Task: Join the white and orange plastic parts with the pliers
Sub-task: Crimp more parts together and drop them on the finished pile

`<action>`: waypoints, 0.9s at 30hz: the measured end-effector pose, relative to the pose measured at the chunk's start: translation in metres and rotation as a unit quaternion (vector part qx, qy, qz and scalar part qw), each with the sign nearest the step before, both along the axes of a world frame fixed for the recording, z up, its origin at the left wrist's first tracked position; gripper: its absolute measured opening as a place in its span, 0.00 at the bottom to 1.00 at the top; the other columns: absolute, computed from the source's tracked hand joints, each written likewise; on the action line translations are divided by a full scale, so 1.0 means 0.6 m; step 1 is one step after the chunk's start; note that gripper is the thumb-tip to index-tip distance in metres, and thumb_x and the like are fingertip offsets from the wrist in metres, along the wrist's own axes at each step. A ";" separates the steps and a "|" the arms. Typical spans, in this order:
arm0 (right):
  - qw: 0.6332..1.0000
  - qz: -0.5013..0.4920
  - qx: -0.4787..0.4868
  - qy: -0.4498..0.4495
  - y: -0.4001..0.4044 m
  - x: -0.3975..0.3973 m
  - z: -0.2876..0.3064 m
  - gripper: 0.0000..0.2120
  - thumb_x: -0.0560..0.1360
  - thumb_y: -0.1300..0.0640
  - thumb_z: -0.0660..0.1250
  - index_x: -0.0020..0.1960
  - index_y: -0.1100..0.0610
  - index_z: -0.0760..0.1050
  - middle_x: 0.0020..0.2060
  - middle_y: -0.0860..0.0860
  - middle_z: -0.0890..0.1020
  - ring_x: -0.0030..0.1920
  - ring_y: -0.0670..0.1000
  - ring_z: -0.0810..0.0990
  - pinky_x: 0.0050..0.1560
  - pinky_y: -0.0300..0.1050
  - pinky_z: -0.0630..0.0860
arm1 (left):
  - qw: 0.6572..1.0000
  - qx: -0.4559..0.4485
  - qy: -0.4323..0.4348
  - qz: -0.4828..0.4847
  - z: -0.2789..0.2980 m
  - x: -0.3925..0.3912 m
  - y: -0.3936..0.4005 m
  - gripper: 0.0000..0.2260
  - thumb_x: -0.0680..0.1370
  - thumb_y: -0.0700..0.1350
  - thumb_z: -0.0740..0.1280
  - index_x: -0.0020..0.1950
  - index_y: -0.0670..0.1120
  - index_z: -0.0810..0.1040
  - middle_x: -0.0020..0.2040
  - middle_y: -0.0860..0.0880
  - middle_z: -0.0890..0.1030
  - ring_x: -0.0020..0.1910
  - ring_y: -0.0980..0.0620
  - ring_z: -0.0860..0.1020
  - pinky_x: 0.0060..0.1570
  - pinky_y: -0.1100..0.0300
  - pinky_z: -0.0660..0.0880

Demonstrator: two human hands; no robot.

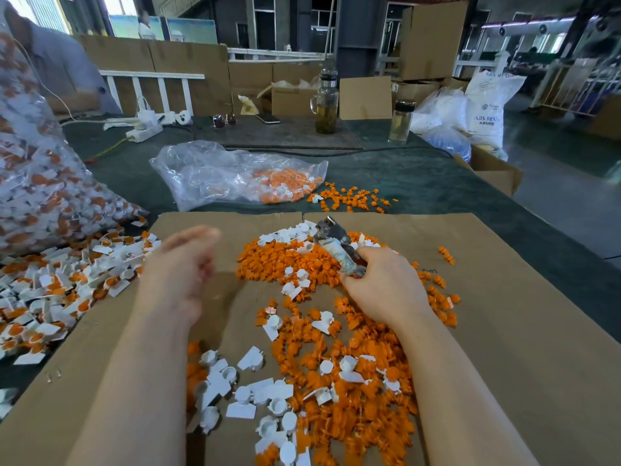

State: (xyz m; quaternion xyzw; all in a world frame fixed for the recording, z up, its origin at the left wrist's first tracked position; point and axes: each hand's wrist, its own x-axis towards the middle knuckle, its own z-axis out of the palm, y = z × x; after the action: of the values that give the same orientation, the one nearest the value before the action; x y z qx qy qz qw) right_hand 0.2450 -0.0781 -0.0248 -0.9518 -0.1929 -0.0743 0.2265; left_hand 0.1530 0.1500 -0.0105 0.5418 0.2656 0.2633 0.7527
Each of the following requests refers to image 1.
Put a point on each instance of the person's left forearm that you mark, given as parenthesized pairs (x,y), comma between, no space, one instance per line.
(136,403)

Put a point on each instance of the dark steel pillar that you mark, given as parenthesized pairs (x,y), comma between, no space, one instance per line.
(361,36)

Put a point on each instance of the flat brown cardboard panel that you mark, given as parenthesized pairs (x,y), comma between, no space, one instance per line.
(366,97)

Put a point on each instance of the white metal rack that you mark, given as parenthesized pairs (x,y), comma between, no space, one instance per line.
(579,82)

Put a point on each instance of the person's left hand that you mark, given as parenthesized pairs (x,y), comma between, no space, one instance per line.
(180,272)

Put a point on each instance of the large clear bag of seals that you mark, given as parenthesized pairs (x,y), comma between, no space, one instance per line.
(48,189)

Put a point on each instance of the pile of assembled white-orange parts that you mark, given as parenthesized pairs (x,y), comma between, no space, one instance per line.
(56,291)

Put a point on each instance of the clear blue plastic bag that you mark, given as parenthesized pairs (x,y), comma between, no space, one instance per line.
(442,124)

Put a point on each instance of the open brown cardboard box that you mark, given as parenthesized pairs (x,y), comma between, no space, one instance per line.
(490,171)

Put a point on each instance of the glass bottle with black lid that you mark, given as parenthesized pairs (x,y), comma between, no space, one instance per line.
(402,121)

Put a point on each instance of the white power strip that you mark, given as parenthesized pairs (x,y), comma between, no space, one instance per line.
(145,128)

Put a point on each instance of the tall brown cardboard box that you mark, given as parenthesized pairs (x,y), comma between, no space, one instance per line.
(433,39)

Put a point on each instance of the row of upright cardboard sheets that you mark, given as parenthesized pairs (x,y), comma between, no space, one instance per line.
(211,65)

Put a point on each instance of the brown cardboard sheet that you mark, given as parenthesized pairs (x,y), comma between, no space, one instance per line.
(553,335)
(63,403)

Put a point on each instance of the pile of orange and white parts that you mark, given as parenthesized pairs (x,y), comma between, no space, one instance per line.
(325,373)

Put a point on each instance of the small clear plastic bag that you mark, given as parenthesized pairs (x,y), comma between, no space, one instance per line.
(204,175)

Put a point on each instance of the glass tea jar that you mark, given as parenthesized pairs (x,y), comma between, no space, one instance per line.
(327,102)

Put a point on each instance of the open cardboard box with paper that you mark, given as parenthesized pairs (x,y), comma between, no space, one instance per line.
(291,100)

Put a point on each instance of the scatter of orange offcuts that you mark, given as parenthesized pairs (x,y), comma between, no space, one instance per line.
(353,197)

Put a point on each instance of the person's right hand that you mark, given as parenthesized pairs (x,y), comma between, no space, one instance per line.
(386,286)

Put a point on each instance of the black phone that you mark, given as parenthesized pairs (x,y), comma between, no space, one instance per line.
(269,119)

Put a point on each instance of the person's right forearm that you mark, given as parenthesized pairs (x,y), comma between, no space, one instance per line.
(466,414)

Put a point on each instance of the white woven sack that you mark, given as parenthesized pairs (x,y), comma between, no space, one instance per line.
(495,102)

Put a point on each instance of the white railing frame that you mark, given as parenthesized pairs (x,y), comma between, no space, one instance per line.
(152,75)

